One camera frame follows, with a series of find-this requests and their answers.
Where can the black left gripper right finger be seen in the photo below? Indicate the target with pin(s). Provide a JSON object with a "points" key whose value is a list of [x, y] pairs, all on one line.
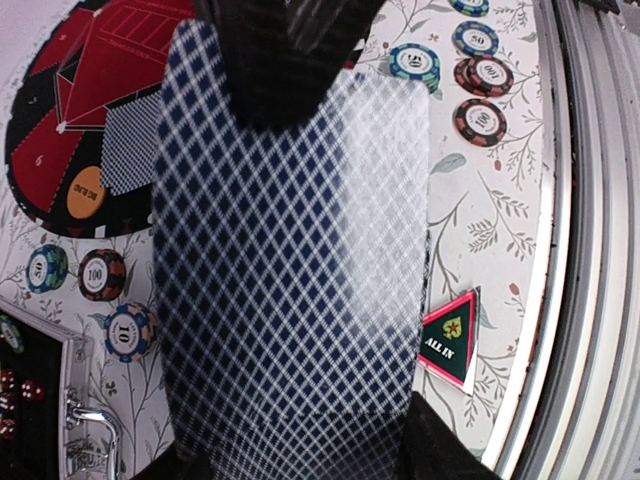
{"points": [[431, 451]]}

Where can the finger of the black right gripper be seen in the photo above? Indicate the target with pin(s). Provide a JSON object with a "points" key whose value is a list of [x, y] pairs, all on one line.
{"points": [[281, 57]]}

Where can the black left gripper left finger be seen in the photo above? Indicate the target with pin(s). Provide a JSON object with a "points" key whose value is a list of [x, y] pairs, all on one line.
{"points": [[169, 466]]}

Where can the blue green 50 chip pile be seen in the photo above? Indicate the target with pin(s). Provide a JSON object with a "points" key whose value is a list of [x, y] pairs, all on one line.
{"points": [[474, 38], [412, 61], [46, 269]]}

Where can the single blue backed card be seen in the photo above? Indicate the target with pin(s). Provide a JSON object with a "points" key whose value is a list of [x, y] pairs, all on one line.
{"points": [[130, 145]]}

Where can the red black 100 chip pile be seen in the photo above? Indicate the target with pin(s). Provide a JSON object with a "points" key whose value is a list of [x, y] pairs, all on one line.
{"points": [[102, 275], [480, 122], [484, 76]]}

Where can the blue card deck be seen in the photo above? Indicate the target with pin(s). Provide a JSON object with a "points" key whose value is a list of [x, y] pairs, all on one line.
{"points": [[289, 271]]}

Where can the orange big blind button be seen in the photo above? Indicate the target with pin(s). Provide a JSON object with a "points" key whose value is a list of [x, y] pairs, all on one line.
{"points": [[86, 195]]}

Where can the aluminium poker case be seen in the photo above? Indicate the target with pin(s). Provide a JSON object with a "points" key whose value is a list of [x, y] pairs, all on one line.
{"points": [[62, 436]]}

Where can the black triangular dealer plate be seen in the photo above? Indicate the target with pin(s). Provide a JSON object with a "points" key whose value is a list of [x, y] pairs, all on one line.
{"points": [[449, 338]]}

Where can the red die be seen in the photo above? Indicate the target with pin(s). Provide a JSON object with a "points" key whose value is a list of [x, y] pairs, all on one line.
{"points": [[31, 391]]}

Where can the round red black poker mat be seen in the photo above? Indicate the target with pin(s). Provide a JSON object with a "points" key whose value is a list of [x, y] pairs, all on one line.
{"points": [[98, 56]]}

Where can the single green 20 chip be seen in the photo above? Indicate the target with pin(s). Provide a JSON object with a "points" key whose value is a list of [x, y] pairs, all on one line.
{"points": [[11, 334]]}

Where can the front aluminium rail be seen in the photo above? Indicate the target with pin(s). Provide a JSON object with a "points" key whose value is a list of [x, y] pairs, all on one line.
{"points": [[571, 410]]}

